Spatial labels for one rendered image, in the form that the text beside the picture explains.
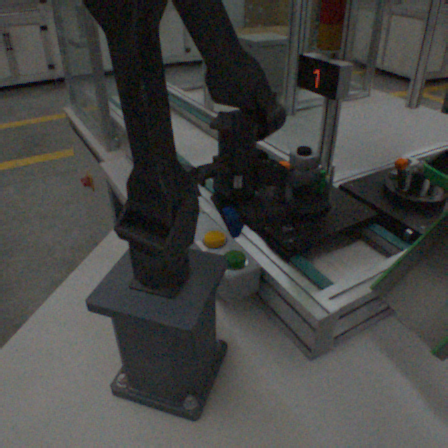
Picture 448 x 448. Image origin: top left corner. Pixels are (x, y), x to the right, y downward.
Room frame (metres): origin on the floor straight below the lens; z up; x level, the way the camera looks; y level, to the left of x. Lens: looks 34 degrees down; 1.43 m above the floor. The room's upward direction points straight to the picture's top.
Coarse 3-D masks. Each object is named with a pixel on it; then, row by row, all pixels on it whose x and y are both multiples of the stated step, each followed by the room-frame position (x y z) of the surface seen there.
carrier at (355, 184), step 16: (416, 160) 0.92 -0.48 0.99; (368, 176) 0.87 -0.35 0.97; (384, 176) 0.87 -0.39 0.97; (416, 176) 0.78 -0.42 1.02; (352, 192) 0.80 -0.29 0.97; (368, 192) 0.80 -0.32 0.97; (384, 192) 0.79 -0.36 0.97; (400, 192) 0.76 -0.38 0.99; (416, 192) 0.76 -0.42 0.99; (432, 192) 0.76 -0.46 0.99; (384, 208) 0.73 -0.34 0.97; (400, 208) 0.73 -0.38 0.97; (416, 208) 0.73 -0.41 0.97; (432, 208) 0.72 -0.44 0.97; (400, 224) 0.68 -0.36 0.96; (416, 224) 0.67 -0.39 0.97
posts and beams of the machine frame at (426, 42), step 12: (432, 0) 1.75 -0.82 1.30; (432, 12) 1.73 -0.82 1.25; (432, 24) 1.72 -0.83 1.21; (420, 36) 1.76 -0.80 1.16; (432, 36) 1.74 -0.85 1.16; (420, 48) 1.75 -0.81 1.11; (432, 48) 1.74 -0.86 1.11; (420, 60) 1.74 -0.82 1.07; (420, 72) 1.73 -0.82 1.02; (420, 84) 1.73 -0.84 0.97; (408, 96) 1.75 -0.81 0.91; (420, 96) 1.74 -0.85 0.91
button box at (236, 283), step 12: (204, 216) 0.71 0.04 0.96; (204, 228) 0.67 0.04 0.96; (216, 228) 0.67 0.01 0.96; (204, 240) 0.63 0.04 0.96; (228, 240) 0.63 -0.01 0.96; (216, 252) 0.59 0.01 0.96; (252, 264) 0.56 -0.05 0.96; (228, 276) 0.53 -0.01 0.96; (240, 276) 0.53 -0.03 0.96; (252, 276) 0.54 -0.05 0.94; (228, 288) 0.52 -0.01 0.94; (240, 288) 0.53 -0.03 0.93; (252, 288) 0.54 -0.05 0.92; (228, 300) 0.52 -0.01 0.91
